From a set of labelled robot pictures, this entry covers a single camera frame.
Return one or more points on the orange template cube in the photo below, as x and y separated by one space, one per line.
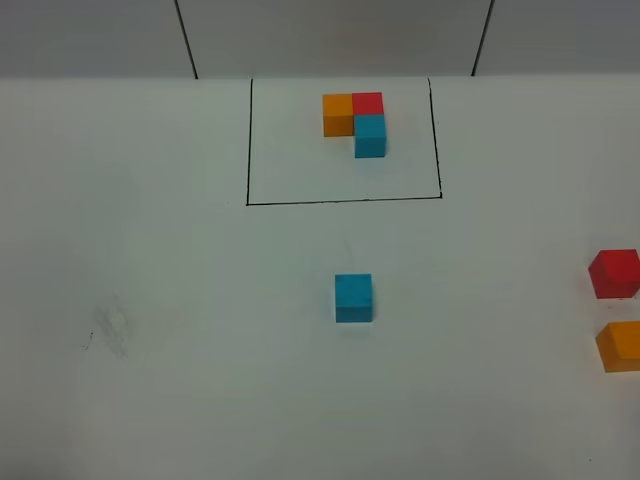
338 116

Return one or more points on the blue template cube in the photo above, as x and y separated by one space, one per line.
370 136

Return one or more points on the red template cube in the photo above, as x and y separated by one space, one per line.
367 103

